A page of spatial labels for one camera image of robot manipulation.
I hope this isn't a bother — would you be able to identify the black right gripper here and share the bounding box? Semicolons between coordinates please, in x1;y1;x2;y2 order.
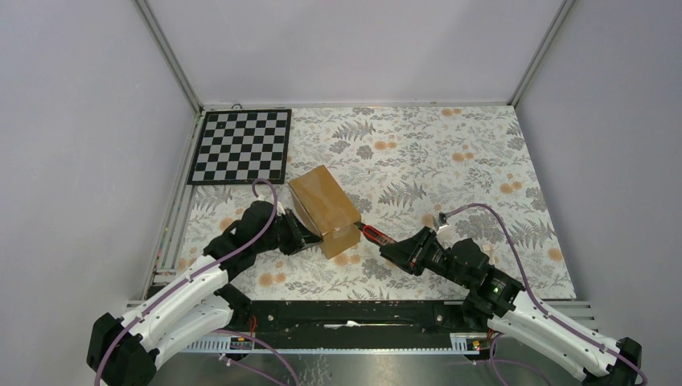
378;226;471;288

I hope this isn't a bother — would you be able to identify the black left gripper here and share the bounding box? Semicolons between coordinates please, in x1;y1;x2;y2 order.
255;208;323;256

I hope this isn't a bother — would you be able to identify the red black utility knife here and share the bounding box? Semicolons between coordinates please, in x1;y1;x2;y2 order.
355;222;396;247

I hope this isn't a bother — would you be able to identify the brown cardboard express box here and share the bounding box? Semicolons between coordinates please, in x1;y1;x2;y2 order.
289;166;362;260

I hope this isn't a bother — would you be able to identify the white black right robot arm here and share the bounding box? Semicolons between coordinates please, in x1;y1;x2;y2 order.
376;227;644;385

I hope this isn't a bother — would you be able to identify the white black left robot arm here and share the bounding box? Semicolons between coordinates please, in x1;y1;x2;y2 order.
86;200;322;385

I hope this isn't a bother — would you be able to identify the floral patterned table mat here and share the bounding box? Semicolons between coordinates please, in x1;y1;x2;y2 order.
157;106;575;299

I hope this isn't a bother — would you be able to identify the black white checkerboard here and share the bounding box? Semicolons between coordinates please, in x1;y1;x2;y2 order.
187;109;293;186

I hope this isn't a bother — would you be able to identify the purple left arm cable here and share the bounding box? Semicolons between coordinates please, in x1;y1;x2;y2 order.
94;178;302;386

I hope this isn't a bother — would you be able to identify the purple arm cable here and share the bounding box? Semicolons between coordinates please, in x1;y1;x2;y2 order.
94;178;302;386
439;203;648;386

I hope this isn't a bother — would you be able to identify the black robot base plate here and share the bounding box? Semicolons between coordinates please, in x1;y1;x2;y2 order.
225;300;490;351

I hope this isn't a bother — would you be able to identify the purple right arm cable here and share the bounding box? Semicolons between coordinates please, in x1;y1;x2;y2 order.
439;203;648;386

